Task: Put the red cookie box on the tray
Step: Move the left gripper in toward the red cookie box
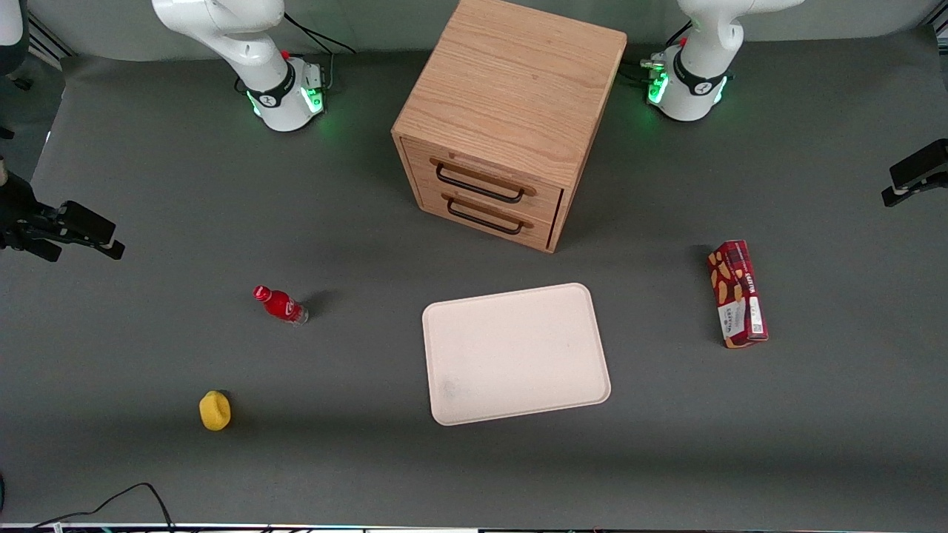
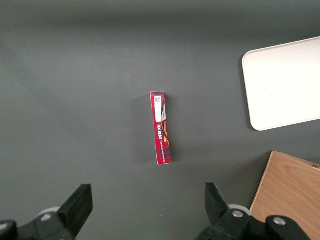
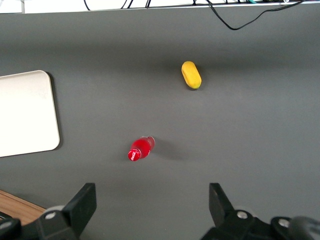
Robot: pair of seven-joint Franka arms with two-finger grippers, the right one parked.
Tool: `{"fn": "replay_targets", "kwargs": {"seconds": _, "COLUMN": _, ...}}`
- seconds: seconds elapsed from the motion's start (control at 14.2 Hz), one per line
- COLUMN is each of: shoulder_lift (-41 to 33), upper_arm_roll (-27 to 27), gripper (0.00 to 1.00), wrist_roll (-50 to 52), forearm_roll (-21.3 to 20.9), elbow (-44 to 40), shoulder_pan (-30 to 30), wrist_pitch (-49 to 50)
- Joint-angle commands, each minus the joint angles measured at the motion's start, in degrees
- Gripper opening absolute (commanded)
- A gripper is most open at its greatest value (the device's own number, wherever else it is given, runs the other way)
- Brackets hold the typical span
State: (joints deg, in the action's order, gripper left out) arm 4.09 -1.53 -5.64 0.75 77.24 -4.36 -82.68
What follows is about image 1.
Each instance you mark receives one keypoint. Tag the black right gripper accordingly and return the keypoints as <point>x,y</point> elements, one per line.
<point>22,211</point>

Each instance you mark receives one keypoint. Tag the yellow sponge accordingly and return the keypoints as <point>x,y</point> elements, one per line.
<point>215,411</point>

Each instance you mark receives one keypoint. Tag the wooden drawer cabinet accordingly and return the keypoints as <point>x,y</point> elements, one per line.
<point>511,89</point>

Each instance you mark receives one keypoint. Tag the beige plastic tray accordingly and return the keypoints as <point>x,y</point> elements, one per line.
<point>511,355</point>

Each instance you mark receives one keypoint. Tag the aluminium frame rail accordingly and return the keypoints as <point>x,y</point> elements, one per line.
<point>48,41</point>

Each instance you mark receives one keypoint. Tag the red cookie box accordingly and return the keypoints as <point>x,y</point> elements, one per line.
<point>737,296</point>

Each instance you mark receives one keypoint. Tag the white and dark rounded equipment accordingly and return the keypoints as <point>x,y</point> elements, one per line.
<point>11,37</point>

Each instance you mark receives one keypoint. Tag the small red bottle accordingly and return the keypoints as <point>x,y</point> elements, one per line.
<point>281,304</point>

